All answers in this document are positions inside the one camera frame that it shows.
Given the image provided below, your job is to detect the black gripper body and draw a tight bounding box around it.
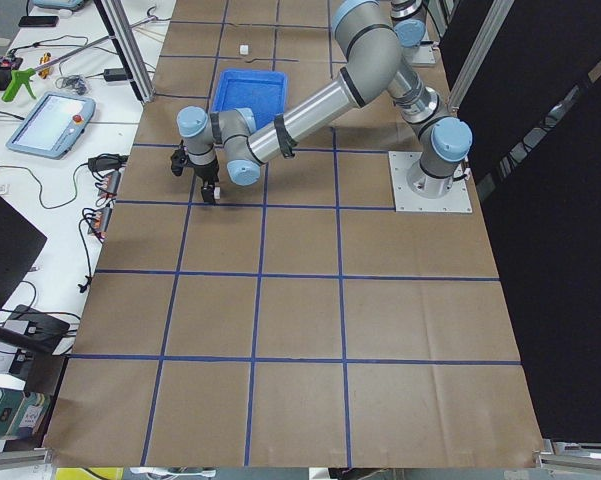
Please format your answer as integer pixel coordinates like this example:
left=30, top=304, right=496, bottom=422
left=170, top=142, right=219, bottom=190

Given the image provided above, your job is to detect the blue plastic tray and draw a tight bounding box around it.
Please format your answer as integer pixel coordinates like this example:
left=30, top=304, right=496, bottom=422
left=211, top=69, right=288, bottom=129

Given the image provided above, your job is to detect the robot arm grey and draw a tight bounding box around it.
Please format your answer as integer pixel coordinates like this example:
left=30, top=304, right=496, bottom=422
left=170, top=1, right=473, bottom=204
left=390, top=0, right=426, bottom=48

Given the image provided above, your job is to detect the black power adapter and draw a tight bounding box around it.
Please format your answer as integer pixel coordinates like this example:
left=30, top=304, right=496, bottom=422
left=102, top=68, right=129, bottom=83

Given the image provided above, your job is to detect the wooden chopstick pair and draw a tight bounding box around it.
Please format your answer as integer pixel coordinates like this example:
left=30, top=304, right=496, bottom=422
left=134, top=26, right=166, bottom=43

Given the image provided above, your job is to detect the teach pendant tablet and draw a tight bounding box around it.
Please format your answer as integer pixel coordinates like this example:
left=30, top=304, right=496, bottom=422
left=5, top=92, right=96, bottom=159

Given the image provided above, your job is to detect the black monitor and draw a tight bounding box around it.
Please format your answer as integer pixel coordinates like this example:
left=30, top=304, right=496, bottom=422
left=0, top=196, right=47, bottom=308

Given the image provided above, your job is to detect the black smartphone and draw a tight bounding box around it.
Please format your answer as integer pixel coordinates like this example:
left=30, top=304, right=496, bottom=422
left=18, top=15, right=59, bottom=28

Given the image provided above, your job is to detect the aluminium frame post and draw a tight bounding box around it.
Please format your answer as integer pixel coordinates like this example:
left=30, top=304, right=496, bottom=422
left=94, top=0, right=155, bottom=104

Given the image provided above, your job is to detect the green handled reacher grabber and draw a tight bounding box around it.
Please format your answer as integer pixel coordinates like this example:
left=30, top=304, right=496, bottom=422
left=0, top=5, right=161, bottom=103

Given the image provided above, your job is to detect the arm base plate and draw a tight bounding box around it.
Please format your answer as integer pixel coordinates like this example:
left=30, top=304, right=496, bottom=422
left=388, top=151, right=473, bottom=214
left=403, top=44, right=436, bottom=67

